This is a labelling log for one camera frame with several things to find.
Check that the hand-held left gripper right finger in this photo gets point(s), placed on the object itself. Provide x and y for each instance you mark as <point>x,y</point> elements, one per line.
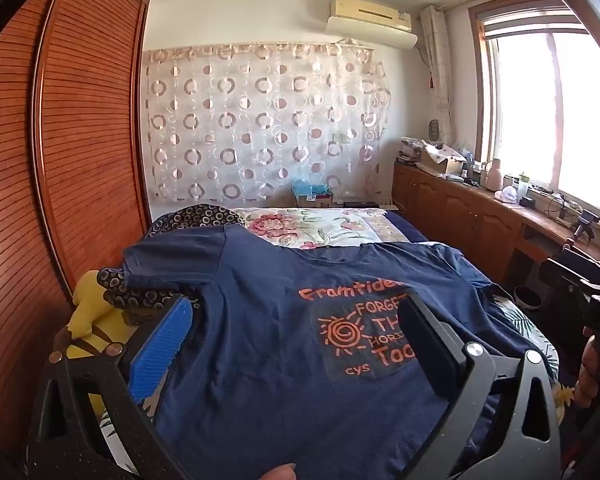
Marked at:
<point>430,355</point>

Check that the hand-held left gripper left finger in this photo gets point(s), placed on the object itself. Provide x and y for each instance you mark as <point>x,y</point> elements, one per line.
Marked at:
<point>160,350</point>

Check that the navy printed T-shirt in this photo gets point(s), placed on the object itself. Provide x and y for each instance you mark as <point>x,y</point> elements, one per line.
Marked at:
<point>260,360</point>

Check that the person's right hand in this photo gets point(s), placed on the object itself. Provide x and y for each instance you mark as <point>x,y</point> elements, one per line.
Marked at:
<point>590,370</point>

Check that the person's left hand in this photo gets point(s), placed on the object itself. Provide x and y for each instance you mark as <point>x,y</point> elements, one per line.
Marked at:
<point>279,472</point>

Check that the dark medallion print garment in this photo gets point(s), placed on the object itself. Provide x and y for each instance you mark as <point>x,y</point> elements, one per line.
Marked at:
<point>140,295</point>
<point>195,216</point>

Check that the dark round bin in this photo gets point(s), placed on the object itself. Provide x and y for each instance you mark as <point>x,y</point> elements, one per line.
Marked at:
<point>529,302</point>

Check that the yellow plush toy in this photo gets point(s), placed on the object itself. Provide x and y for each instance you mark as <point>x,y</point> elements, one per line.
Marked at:
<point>87,310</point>

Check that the black mini tripod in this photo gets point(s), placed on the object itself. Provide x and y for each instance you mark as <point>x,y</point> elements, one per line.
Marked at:
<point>586,222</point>

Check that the navy blue blanket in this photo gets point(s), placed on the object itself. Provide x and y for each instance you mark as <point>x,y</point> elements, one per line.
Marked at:
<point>405,227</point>

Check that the green-capped bottle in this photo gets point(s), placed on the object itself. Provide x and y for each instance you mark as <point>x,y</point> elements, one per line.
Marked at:
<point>523,185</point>

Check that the white cap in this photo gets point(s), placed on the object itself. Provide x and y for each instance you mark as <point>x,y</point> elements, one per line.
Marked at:
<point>507,195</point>

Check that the wooden cabinet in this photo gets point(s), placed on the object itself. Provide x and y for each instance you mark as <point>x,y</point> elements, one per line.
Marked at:
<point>460,210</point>

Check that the black flat device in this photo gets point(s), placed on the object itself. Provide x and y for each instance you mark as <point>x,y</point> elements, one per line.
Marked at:
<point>362,204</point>

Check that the pink bottle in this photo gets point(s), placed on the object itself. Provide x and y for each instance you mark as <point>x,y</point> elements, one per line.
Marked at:
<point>495,175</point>

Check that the floral quilt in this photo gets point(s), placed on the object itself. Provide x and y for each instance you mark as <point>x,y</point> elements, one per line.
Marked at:
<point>300,225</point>

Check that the small cardboard box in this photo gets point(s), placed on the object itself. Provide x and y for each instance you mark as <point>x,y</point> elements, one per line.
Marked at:
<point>315,201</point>

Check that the open cardboard box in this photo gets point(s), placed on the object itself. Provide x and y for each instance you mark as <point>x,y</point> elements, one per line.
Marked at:
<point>442,162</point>

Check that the wooden-framed window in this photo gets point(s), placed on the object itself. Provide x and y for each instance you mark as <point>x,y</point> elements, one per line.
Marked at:
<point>555,110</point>

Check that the stack of small boxes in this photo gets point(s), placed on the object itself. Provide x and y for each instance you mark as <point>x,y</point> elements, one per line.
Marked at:
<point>409,150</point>

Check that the small desk fan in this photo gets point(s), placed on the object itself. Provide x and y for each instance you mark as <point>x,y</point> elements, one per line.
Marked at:
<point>434,130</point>

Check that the sheer circle-patterned curtain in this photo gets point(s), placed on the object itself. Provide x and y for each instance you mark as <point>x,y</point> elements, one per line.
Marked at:
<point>260,125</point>

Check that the tied window curtain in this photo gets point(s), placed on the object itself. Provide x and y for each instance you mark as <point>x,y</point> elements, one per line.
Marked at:
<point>437,60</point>

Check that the white air conditioner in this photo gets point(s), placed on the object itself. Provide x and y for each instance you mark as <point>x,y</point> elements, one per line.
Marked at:
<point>365,10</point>

